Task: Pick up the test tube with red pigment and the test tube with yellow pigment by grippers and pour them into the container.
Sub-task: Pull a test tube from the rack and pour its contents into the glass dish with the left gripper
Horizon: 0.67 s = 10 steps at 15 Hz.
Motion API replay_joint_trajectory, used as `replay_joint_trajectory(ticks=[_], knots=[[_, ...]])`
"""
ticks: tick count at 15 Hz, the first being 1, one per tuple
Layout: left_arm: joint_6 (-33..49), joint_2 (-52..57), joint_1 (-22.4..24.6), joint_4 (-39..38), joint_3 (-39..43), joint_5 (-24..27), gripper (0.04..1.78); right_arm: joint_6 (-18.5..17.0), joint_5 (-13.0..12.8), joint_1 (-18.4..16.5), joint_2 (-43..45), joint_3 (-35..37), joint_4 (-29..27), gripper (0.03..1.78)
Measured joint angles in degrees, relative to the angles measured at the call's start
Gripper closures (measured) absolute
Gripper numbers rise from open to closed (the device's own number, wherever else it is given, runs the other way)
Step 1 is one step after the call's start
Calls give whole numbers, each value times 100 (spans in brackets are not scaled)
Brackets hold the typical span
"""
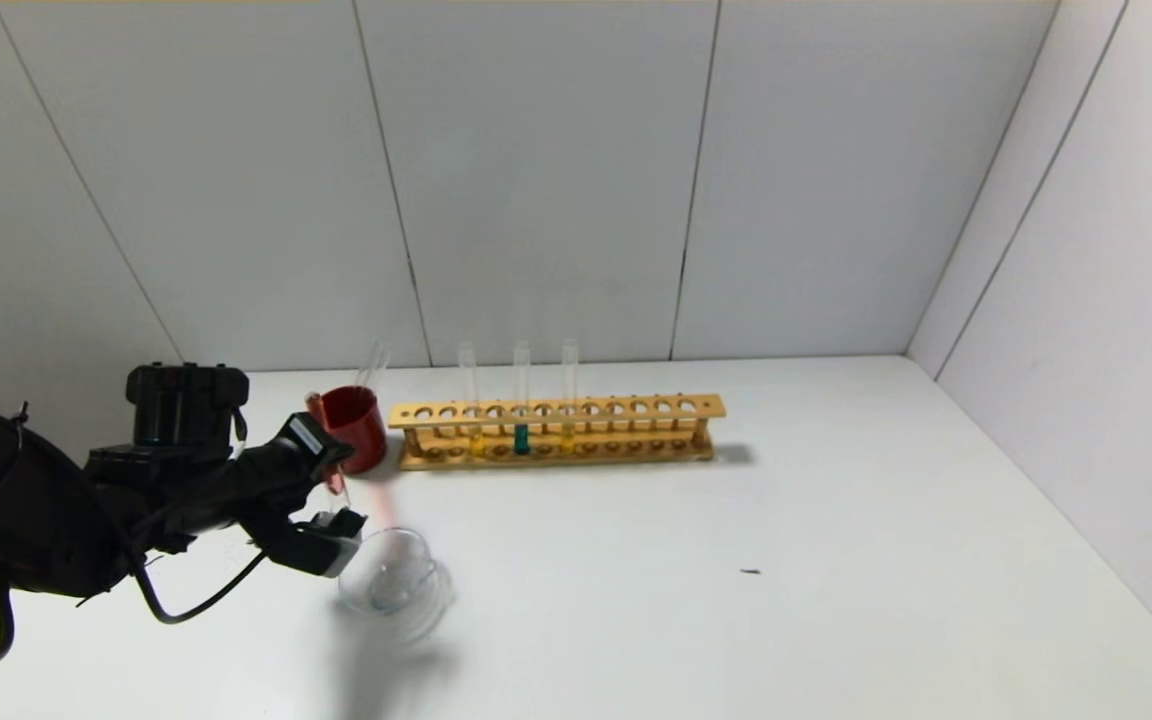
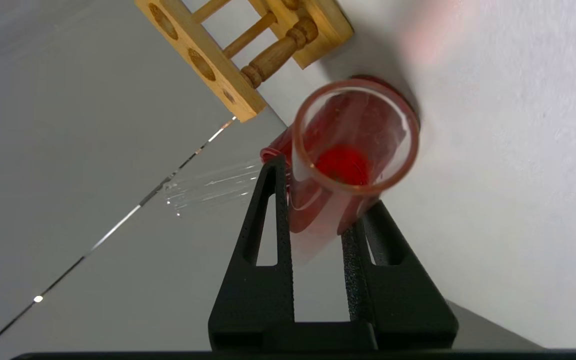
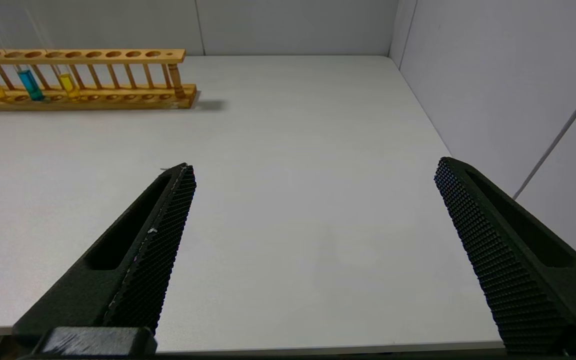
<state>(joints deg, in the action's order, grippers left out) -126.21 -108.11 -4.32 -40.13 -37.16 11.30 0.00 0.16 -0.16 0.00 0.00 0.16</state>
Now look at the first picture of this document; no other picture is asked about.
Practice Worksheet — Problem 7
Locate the clear glass beaker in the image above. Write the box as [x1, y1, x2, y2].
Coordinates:
[339, 527, 457, 641]

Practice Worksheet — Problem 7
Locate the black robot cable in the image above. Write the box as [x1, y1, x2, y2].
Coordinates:
[0, 548, 269, 668]

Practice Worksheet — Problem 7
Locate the test tube with yellow pigment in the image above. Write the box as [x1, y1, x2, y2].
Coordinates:
[561, 338, 580, 453]
[458, 343, 486, 457]

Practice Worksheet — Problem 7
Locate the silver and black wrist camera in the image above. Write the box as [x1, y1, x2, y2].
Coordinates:
[261, 508, 369, 580]

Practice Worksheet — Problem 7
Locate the wooden test tube rack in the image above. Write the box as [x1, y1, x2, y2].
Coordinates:
[388, 394, 727, 471]

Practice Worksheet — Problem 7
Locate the dark red plastic cup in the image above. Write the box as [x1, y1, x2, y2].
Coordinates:
[319, 386, 389, 476]

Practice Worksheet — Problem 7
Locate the test tube with teal pigment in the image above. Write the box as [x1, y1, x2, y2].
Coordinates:
[513, 341, 532, 456]

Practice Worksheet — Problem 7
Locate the empty glass test tube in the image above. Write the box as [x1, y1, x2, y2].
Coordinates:
[356, 342, 393, 396]

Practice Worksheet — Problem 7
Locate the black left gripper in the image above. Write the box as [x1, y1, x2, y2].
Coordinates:
[221, 411, 355, 517]

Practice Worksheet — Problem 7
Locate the test tube with red pigment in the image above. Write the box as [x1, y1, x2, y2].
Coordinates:
[304, 392, 352, 511]

